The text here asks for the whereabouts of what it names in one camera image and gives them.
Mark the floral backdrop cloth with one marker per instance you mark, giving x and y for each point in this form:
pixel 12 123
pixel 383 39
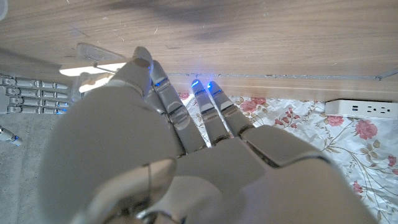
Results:
pixel 311 140

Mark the white power strip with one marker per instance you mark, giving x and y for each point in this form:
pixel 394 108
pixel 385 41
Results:
pixel 360 109

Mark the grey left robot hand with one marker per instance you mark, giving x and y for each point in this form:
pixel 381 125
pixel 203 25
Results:
pixel 124 140

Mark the clear plastic jar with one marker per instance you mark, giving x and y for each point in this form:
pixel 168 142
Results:
pixel 96 53

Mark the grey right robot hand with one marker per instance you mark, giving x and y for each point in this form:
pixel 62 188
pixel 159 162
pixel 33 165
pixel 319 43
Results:
pixel 31 93

